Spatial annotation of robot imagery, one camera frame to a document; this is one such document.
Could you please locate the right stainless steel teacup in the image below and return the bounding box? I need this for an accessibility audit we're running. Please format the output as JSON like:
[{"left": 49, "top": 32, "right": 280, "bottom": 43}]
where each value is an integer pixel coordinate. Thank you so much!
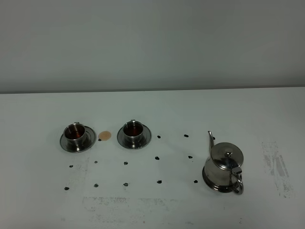
[{"left": 123, "top": 120, "right": 143, "bottom": 149}]

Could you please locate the stainless steel teacup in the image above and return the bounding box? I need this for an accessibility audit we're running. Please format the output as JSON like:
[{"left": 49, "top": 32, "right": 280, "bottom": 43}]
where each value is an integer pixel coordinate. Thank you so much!
[
  {"left": 63, "top": 122, "right": 87, "bottom": 149},
  {"left": 123, "top": 120, "right": 143, "bottom": 149}
]

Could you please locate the left stainless steel teacup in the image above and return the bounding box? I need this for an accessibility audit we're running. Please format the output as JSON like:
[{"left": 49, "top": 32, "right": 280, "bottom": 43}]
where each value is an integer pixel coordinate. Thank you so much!
[{"left": 63, "top": 122, "right": 87, "bottom": 149}]

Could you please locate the left stainless steel saucer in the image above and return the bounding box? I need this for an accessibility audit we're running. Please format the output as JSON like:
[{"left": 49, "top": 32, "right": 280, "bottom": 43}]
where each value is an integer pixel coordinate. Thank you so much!
[{"left": 60, "top": 126, "right": 96, "bottom": 153}]

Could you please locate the right stainless steel saucer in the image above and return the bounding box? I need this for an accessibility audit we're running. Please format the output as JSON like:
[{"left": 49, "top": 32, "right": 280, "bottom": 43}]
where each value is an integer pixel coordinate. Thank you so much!
[{"left": 117, "top": 125, "right": 152, "bottom": 150}]

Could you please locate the stainless steel teapot saucer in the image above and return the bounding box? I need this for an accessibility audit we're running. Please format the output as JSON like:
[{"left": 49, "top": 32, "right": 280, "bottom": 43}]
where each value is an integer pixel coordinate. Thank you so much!
[{"left": 202, "top": 168, "right": 241, "bottom": 195}]

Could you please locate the brown spilled tea puddle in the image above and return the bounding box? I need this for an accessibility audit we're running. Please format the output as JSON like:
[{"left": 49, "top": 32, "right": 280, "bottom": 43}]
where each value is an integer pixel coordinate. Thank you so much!
[{"left": 98, "top": 131, "right": 112, "bottom": 141}]

